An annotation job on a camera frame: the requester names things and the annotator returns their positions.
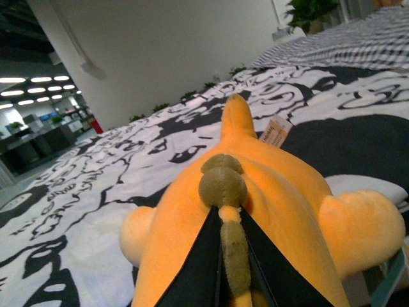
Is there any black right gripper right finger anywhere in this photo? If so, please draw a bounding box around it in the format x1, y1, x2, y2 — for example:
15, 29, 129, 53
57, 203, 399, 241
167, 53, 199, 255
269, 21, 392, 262
240, 210, 332, 306

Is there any orange plush dinosaur toy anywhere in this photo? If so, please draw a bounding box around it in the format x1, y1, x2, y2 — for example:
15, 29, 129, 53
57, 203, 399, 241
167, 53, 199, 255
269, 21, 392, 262
120, 94, 406, 306

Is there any black and white patterned bedspread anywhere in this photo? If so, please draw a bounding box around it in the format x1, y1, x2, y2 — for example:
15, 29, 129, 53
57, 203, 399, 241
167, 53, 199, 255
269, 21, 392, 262
1, 67, 408, 306

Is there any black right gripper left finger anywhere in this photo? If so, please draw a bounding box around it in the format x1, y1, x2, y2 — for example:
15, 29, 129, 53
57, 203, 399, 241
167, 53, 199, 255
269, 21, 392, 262
156, 207, 222, 306

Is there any green potted plant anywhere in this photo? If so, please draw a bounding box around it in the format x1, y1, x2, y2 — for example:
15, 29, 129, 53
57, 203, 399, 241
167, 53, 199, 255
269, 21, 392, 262
285, 0, 340, 34

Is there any red fire extinguisher cabinet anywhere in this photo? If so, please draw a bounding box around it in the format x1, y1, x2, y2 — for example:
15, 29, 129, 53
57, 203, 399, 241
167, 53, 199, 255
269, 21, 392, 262
91, 119, 104, 134

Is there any black white checkered blanket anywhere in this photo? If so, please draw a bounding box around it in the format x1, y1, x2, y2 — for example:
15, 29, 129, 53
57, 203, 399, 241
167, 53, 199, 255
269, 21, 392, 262
251, 6, 408, 70

